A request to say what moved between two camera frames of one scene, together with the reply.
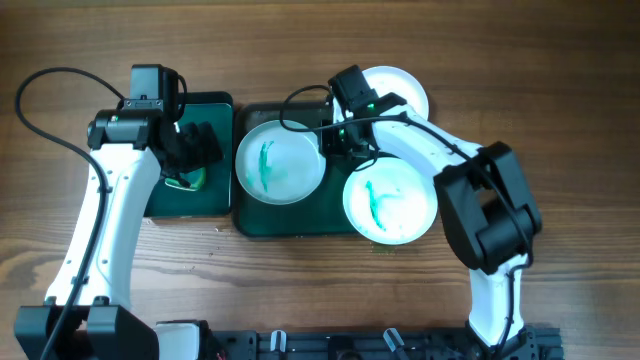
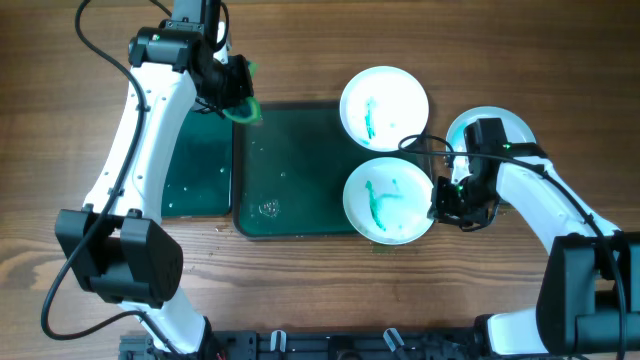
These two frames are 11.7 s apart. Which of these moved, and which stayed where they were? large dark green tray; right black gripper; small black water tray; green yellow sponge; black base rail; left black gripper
Moved: green yellow sponge; left black gripper; right black gripper
Stayed: large dark green tray; small black water tray; black base rail
